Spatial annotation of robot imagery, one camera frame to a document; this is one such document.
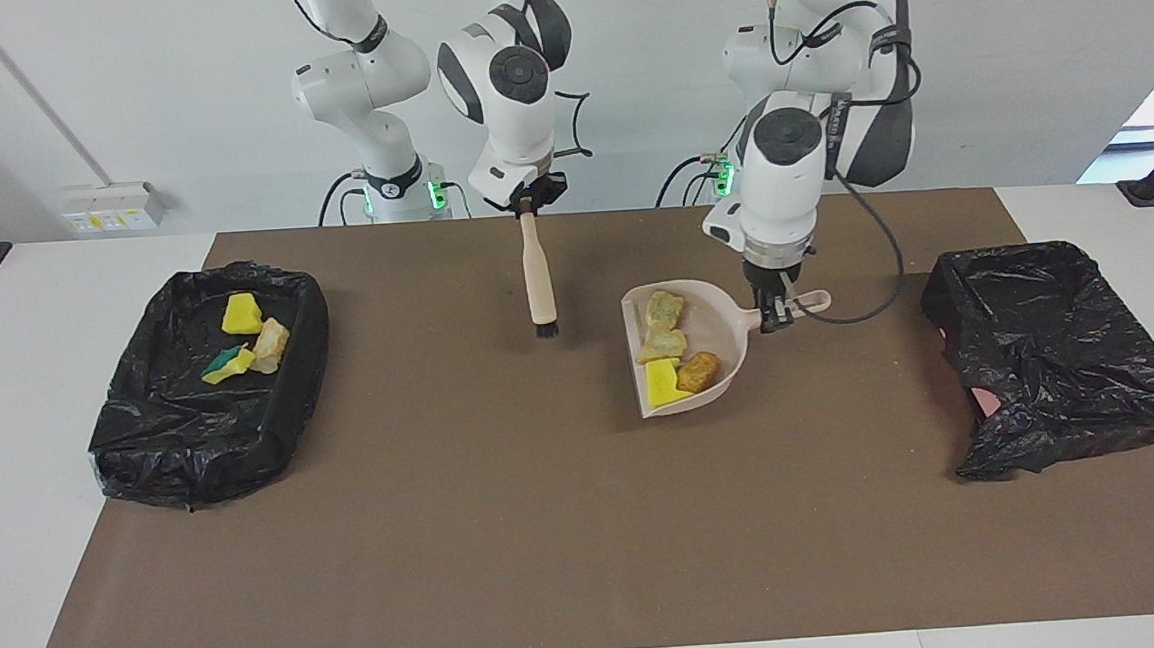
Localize beige plastic dustpan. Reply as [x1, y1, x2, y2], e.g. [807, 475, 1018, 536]
[620, 269, 840, 421]

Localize beige hand brush black bristles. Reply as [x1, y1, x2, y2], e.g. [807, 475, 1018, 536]
[518, 205, 562, 341]

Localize brown sponge scrap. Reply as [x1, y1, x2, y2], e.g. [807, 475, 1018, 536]
[675, 350, 724, 396]

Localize pale grey-beige sponge scrap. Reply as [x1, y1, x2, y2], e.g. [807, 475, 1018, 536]
[643, 288, 687, 336]

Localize beige crumbly sponge scrap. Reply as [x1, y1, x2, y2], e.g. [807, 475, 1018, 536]
[635, 327, 691, 365]

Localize orange striped beige sponge scrap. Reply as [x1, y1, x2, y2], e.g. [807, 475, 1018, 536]
[246, 316, 294, 376]

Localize yellow sponge wedge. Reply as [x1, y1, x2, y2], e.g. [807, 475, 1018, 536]
[220, 291, 266, 337]

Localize green and yellow sponge scrap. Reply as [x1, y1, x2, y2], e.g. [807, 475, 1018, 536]
[200, 344, 259, 386]

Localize pink bin with black bag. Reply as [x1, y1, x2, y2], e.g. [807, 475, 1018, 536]
[917, 235, 1154, 485]

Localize rectangular bin with black bag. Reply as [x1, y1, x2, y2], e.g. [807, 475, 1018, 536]
[77, 257, 341, 518]

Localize brown table mat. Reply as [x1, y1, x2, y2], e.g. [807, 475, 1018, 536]
[4, 176, 1154, 648]

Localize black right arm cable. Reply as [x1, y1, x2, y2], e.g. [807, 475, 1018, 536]
[282, 0, 596, 177]

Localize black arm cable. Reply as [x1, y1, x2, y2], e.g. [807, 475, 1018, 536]
[768, 0, 928, 330]
[282, 0, 596, 177]

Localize black left base cable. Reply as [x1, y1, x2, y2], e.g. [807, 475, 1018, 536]
[651, 118, 753, 208]

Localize black base cable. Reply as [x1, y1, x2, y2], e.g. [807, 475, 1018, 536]
[315, 171, 371, 228]
[651, 118, 753, 208]

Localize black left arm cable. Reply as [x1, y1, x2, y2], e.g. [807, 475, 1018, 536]
[768, 0, 928, 330]

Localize black right base cable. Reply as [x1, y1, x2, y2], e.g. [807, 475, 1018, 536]
[315, 171, 371, 228]

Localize white wall socket strip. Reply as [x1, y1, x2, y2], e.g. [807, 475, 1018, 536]
[61, 180, 171, 237]

